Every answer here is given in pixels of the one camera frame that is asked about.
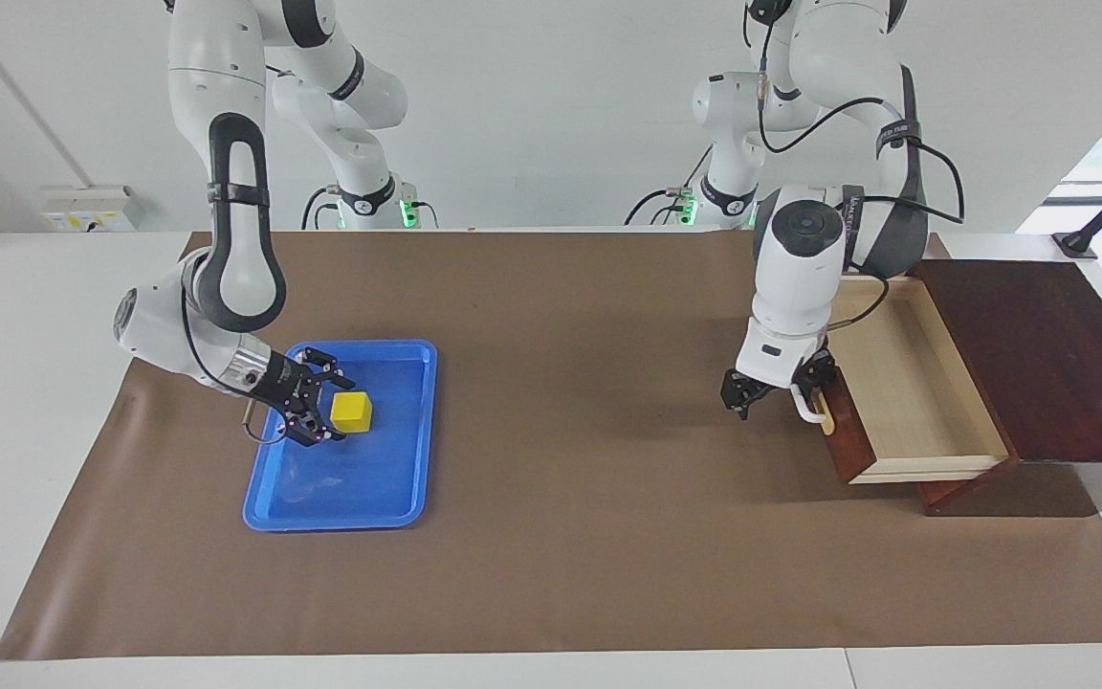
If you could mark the blue plastic tray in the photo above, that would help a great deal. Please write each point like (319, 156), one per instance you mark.
(360, 478)

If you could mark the brown paper table mat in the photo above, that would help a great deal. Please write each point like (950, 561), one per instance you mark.
(561, 536)

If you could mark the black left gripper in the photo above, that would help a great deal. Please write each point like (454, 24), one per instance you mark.
(738, 390)

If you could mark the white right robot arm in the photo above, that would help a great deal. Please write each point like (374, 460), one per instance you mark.
(226, 57)

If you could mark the yellow block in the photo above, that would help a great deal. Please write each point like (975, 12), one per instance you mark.
(351, 411)

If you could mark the white wall socket box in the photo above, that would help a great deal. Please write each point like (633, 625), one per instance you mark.
(92, 209)

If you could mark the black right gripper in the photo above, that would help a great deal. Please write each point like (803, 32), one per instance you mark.
(288, 392)

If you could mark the dark wooden drawer cabinet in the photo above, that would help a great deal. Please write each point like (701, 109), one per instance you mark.
(1068, 364)

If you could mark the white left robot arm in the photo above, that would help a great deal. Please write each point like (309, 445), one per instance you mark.
(800, 277)

